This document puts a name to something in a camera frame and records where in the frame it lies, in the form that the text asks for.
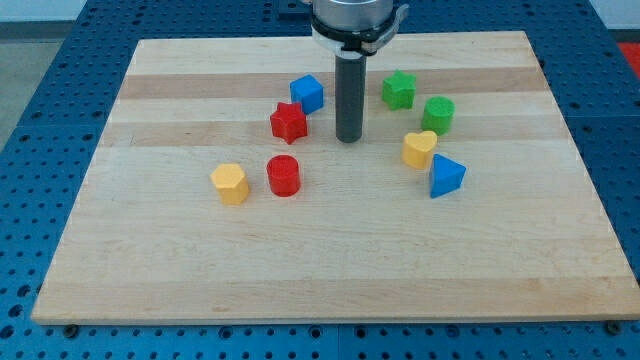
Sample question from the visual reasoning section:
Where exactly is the red cylinder block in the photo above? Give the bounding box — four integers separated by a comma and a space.
266, 155, 301, 197

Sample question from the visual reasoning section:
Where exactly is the yellow heart block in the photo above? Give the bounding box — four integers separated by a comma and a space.
401, 130, 438, 170

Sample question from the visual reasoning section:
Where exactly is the blue cube block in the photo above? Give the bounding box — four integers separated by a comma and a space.
290, 75, 324, 114

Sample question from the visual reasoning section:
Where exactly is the green cylinder block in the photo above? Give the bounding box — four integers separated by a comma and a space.
421, 96, 455, 135

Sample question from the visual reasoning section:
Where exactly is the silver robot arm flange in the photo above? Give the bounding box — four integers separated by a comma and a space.
306, 0, 410, 60

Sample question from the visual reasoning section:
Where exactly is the yellow hexagon block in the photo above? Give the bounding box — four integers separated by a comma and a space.
210, 163, 250, 205

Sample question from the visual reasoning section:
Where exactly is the blue triangle block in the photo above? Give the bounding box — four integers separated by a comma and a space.
429, 154, 466, 198

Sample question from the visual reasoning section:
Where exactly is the green star block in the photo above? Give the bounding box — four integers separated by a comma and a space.
382, 70, 417, 111

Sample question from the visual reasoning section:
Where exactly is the red star block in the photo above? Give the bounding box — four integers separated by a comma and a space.
270, 102, 308, 145

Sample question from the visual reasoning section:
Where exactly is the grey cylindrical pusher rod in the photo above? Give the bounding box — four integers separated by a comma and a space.
335, 56, 366, 143

